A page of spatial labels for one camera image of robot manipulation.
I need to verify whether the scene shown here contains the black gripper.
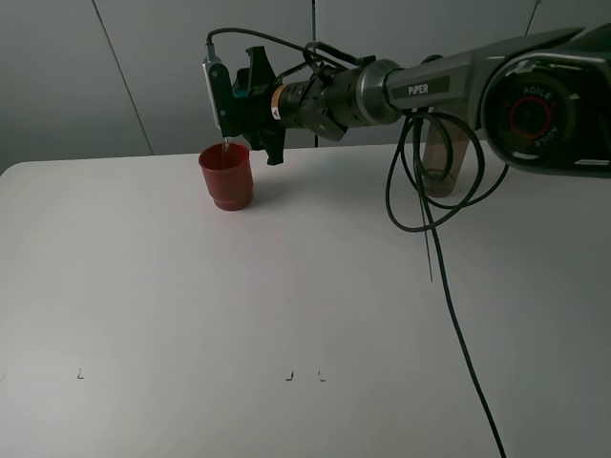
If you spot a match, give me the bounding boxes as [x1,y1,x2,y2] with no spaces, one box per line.
[246,46,318,166]

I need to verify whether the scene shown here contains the teal transparent plastic cup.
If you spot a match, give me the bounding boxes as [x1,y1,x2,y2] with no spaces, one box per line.
[232,68,251,99]

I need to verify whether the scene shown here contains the smoky transparent water bottle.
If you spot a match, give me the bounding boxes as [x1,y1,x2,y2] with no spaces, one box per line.
[422,119,471,198]

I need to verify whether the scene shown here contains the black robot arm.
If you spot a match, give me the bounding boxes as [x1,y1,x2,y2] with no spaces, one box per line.
[243,25,610,177]

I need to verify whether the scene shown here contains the red plastic cup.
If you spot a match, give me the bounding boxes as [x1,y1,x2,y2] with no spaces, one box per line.
[199,142,254,211]

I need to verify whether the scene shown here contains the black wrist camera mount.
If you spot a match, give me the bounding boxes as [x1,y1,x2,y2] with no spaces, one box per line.
[202,43,249,137]

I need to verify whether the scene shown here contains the black cable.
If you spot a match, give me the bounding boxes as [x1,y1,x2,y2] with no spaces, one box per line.
[204,28,511,458]

